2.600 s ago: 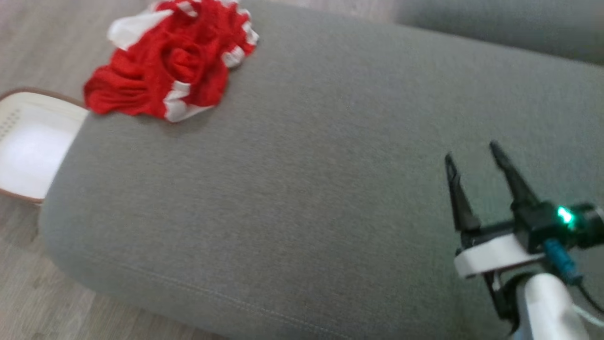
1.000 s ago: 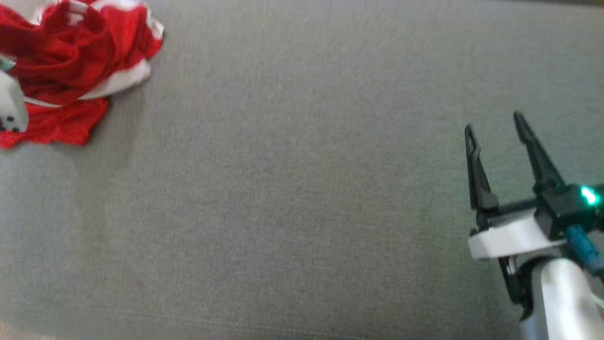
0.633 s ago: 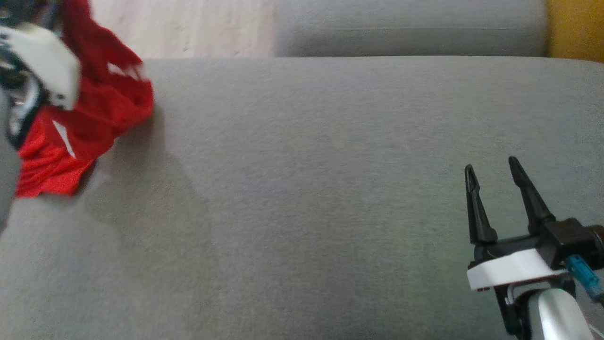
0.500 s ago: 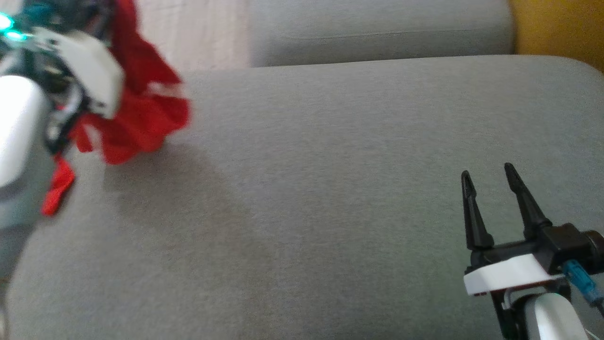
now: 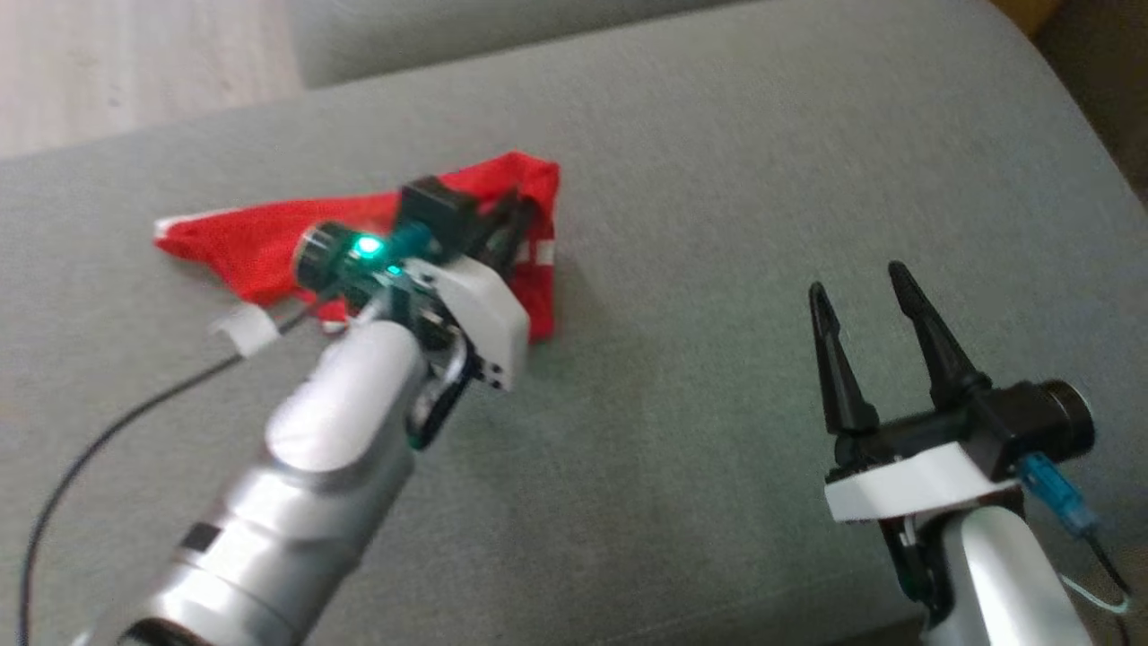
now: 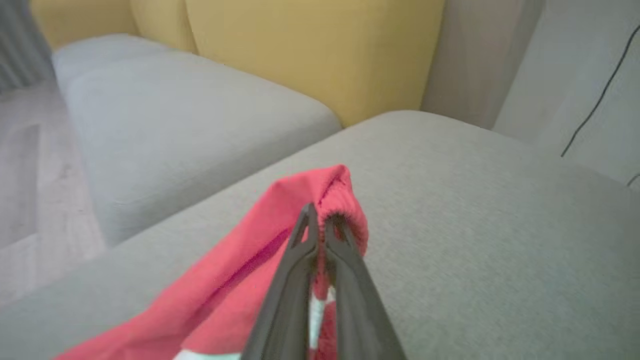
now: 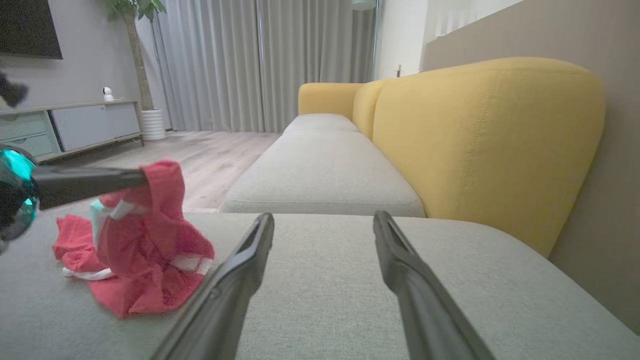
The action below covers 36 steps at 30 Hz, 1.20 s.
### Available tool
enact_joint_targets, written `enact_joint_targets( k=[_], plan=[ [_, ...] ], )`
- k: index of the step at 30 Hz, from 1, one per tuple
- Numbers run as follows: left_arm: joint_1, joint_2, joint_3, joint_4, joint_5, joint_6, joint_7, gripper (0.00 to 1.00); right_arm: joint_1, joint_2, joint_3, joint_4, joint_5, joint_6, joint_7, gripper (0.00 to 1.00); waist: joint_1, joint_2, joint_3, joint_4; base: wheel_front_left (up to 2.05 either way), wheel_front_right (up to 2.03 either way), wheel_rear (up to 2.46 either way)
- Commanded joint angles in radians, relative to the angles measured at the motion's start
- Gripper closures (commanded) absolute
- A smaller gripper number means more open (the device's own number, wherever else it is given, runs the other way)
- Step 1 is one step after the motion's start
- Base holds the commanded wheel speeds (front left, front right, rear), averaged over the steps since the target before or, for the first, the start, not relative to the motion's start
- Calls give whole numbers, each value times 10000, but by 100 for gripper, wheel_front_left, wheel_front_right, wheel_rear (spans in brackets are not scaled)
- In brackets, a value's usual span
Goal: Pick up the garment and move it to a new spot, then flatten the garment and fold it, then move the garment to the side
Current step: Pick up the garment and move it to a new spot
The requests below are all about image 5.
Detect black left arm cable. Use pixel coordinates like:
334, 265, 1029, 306
18, 301, 319, 646

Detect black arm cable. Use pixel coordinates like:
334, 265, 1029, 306
1063, 529, 1133, 615
18, 301, 319, 646

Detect grey sofa seat cushion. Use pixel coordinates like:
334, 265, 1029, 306
287, 0, 745, 89

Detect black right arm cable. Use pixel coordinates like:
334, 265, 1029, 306
1063, 529, 1133, 615

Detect yellow sofa backrest cushion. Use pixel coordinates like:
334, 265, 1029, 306
987, 0, 1148, 212

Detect white cable clip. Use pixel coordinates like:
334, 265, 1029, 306
209, 303, 281, 357

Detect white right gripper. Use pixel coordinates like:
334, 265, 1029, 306
808, 260, 1025, 624

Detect blue camera connector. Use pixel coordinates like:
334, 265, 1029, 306
1021, 453, 1100, 537
390, 224, 439, 263

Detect red shorts white waistband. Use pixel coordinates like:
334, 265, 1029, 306
152, 151, 561, 344

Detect blue right camera connector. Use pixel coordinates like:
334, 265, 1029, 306
1021, 453, 1100, 537

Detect blue left camera connector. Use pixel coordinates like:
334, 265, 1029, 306
390, 224, 439, 263

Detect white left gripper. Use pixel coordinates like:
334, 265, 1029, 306
294, 190, 542, 450

